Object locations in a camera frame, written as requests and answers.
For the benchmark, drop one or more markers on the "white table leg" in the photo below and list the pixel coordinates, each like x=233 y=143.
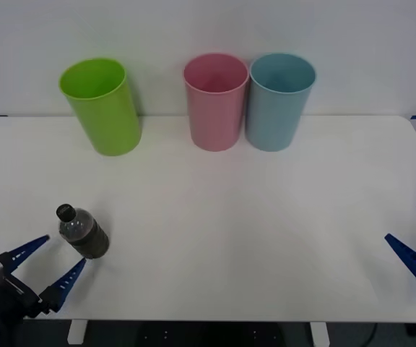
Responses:
x=319 y=334
x=77 y=332

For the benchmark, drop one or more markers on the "green plastic bin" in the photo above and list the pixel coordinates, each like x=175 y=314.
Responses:
x=103 y=119

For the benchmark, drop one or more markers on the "dark bottle with black cap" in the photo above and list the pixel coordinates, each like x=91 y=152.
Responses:
x=85 y=235

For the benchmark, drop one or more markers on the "pink plastic bin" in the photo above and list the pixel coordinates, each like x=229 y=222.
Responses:
x=213 y=119

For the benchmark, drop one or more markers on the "pale blue plastic bin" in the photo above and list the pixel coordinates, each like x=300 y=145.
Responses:
x=273 y=119

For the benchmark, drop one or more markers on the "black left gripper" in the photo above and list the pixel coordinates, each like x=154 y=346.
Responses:
x=20 y=294

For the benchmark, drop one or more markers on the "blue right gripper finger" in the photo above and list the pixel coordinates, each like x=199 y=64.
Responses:
x=415 y=262

